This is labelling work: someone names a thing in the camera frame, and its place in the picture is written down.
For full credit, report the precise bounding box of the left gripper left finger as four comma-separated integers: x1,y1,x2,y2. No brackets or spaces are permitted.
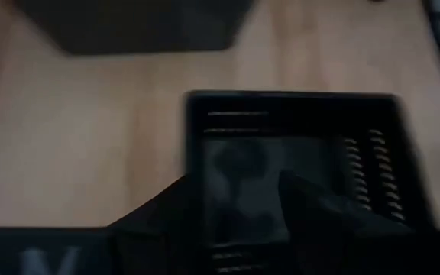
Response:
107,174,213,245

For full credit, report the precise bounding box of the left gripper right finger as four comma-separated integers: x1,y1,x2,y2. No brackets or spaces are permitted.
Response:
278,172,414,245

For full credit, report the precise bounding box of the black slotted plastic basket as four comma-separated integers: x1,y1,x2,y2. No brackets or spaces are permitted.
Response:
183,89,440,275
187,95,416,275

